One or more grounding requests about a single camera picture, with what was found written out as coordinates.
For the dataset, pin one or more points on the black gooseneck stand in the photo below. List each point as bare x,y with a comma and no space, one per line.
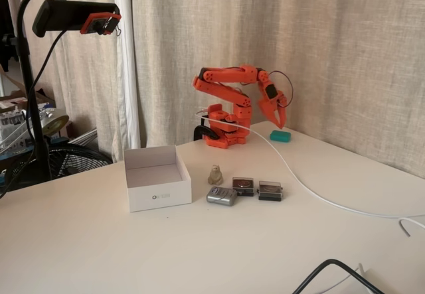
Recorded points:
36,108

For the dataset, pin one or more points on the green cube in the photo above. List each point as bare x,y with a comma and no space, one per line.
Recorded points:
280,135

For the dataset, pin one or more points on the white sheer curtain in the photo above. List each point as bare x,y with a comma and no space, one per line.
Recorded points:
127,75

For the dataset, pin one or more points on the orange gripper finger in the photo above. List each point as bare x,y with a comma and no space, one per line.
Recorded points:
284,116
271,115

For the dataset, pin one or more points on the black clamp holder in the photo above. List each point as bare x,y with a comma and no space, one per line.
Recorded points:
66,12

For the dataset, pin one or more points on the white cardboard box bin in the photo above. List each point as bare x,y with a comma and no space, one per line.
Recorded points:
159,197

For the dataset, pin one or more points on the black clear-lid case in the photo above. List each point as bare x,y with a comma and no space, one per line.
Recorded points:
269,191
243,184

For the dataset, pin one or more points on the silver metal tin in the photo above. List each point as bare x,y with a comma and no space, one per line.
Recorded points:
220,196

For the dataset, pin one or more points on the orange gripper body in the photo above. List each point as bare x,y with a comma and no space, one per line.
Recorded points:
267,107

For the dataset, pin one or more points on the brown cardboard box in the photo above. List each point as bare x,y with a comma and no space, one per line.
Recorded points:
13,85

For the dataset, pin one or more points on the orange camera mount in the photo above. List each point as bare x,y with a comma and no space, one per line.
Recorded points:
89,25

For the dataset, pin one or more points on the black floor fan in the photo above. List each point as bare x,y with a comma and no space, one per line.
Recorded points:
76,161

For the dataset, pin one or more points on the white metal rods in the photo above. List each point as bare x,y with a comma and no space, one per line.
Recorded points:
83,136

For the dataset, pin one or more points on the small beige bear figurine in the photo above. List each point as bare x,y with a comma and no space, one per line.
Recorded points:
216,176

